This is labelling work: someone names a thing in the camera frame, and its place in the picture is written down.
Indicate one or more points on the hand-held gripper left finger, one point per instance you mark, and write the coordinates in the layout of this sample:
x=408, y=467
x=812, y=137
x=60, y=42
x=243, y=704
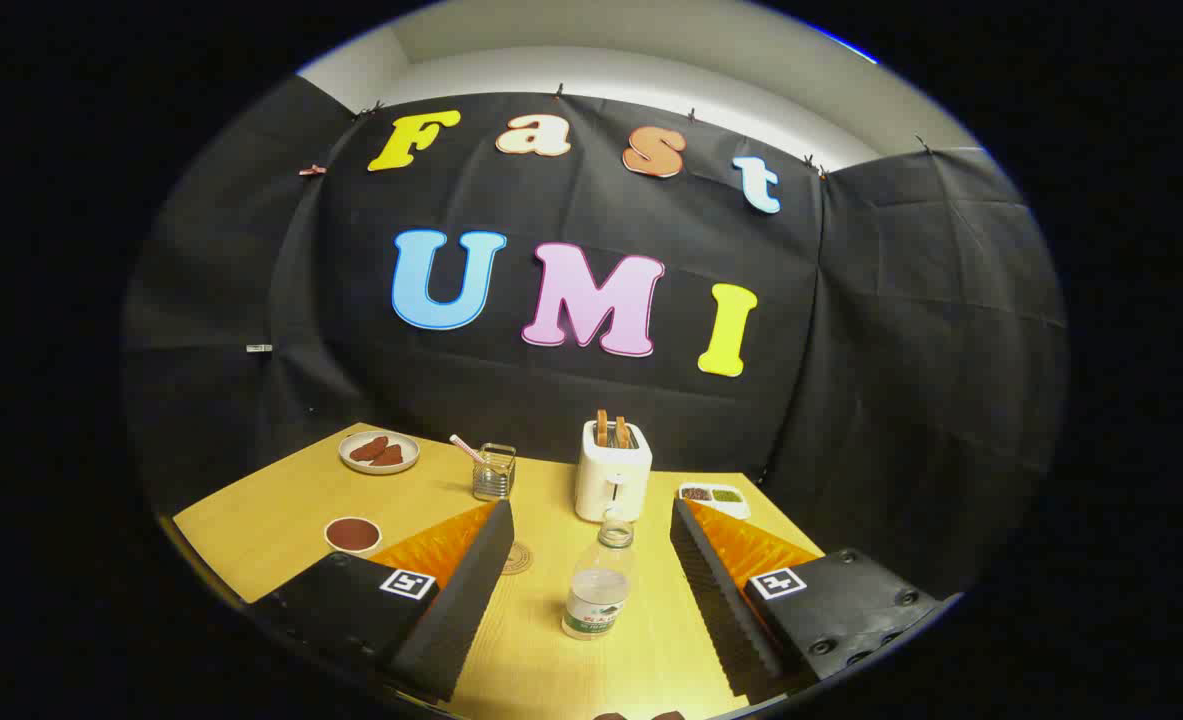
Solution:
x=466, y=600

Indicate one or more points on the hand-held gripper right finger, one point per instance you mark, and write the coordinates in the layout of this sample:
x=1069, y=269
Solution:
x=716, y=600

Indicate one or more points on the round cork coaster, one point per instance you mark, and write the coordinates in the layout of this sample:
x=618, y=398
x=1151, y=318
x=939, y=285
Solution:
x=520, y=558

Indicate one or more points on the clear plastic juice bottle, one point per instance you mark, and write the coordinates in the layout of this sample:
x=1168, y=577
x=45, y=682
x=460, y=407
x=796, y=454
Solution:
x=599, y=590

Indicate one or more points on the white divided grain dish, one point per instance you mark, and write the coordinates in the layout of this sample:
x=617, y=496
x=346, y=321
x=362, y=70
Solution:
x=716, y=500

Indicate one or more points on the striped straw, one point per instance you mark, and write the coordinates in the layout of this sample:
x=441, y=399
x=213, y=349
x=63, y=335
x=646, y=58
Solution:
x=465, y=447

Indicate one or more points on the white toaster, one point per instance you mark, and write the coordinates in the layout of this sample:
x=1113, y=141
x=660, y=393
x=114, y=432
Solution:
x=611, y=480

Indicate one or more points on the brown food piece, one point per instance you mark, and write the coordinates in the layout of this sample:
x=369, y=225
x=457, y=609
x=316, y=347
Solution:
x=389, y=457
x=367, y=449

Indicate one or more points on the white round plate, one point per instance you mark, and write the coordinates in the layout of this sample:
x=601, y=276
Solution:
x=351, y=466

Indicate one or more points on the toast slice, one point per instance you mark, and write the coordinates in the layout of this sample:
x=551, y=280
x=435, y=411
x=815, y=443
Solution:
x=623, y=432
x=602, y=428

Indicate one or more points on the wooden table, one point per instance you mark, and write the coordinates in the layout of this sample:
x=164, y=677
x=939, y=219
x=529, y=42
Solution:
x=281, y=510

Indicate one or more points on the black backdrop cloth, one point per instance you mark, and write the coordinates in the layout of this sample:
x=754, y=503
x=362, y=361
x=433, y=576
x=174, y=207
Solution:
x=551, y=400

